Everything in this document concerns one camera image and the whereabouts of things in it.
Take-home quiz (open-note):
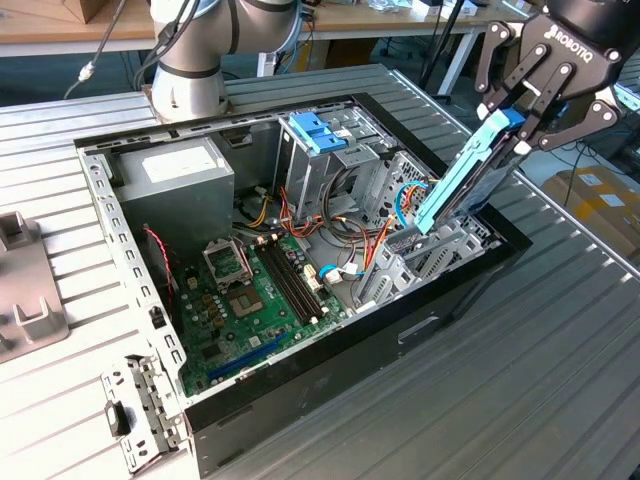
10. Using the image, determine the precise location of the green motherboard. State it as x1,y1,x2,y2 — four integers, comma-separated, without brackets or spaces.
177,232,351,399

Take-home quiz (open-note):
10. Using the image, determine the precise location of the hard disk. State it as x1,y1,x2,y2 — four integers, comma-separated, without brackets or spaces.
413,106,527,237

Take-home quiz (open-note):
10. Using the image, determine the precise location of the CPU socket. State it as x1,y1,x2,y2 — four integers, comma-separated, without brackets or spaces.
224,284,265,322

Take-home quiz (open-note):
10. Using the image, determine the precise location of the red black fan wire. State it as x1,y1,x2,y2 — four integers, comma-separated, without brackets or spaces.
142,224,177,297

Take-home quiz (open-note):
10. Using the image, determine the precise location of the brown cardboard box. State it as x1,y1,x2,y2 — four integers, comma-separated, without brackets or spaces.
19,0,109,25

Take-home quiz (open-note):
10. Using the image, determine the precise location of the black RAM slot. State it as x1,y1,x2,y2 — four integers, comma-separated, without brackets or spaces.
269,238,325,321
257,242,314,325

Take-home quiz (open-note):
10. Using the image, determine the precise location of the orange disk power wire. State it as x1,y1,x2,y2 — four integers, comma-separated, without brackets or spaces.
402,175,442,224

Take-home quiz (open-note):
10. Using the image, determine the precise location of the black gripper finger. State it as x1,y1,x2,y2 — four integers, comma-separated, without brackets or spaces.
473,19,550,121
514,62,625,155

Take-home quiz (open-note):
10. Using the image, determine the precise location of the blue expansion slot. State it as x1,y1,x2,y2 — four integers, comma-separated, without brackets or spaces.
206,332,290,382

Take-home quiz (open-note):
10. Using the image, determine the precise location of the white motherboard connector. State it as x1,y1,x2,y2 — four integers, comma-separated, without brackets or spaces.
302,263,322,295

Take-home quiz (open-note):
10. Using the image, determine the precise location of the grey power supply unit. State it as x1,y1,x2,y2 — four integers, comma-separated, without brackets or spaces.
113,135,236,261

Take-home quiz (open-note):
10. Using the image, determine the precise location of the black open PC case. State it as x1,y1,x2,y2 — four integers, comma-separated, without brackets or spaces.
73,92,534,480

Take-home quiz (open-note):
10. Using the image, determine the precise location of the labelled cardboard box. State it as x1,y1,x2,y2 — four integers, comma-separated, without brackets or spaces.
541,166,640,266

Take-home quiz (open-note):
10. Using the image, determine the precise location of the silver drive cage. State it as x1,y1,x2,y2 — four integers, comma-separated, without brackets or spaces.
272,107,396,226

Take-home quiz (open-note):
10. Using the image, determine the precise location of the metal socket cover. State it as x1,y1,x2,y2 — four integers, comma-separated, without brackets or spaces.
201,237,254,295

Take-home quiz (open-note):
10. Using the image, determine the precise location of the blue disk data wire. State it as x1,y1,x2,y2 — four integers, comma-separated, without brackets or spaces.
392,178,434,230

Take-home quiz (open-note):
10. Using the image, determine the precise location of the blue plastic bay latch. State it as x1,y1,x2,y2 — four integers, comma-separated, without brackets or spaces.
288,113,351,156

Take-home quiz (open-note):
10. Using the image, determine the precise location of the multicoloured wire bundle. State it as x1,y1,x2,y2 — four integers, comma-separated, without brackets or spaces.
233,167,401,281

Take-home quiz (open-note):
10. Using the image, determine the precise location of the silver disk bay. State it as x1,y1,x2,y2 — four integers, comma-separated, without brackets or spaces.
349,219,504,315

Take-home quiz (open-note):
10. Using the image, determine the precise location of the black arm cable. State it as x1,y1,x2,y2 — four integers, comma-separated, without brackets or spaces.
63,0,129,100

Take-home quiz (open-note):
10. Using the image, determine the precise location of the short blue wire white plug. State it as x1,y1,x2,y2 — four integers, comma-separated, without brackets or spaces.
317,263,362,287

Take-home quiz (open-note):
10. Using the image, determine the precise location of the wooden desk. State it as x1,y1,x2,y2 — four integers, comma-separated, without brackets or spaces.
0,0,549,99

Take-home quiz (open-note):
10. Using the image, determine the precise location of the small white box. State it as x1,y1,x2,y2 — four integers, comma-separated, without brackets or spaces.
256,49,280,79

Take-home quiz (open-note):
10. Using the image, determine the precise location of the grey parts rack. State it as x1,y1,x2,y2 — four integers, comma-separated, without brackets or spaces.
0,209,70,364

